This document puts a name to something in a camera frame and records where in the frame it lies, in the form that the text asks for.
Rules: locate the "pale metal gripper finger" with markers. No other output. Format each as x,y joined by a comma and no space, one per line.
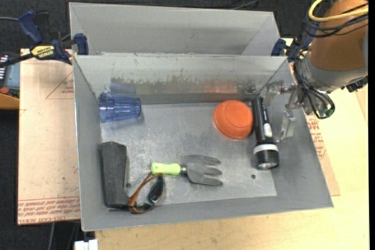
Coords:
271,90
288,127

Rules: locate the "black flashlight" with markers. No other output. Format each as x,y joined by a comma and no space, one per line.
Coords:
263,137

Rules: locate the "orange ball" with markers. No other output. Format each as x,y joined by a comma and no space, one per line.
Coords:
233,120

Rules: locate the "grey metal bin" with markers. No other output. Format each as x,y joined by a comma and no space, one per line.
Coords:
187,126

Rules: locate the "brown sunglasses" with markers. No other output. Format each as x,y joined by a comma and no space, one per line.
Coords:
156,190

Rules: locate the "blue clear plastic cup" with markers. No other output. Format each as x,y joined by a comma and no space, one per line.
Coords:
120,108

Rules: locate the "dark green flat block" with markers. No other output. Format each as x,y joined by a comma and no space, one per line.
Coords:
114,175

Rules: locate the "brown cardboard board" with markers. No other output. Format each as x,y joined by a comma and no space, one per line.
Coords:
47,140

